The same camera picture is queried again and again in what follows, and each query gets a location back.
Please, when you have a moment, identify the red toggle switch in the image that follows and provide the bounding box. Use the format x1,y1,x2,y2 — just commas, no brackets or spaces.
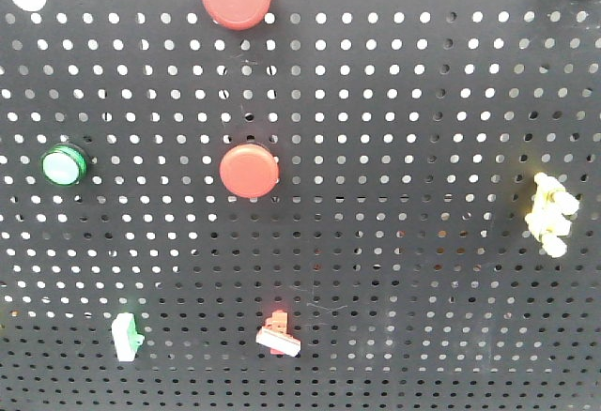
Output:
255,310,301,357

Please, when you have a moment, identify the green white toggle switch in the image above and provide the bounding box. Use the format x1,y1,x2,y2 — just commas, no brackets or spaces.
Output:
111,312,145,362

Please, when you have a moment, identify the green illuminated push button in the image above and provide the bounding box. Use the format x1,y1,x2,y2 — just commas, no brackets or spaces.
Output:
40,143,90,187

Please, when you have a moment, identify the black perforated pegboard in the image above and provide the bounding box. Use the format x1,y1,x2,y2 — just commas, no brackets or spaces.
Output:
1,0,600,410

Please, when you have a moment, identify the lower red push button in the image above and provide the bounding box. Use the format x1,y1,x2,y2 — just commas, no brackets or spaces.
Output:
219,144,279,199

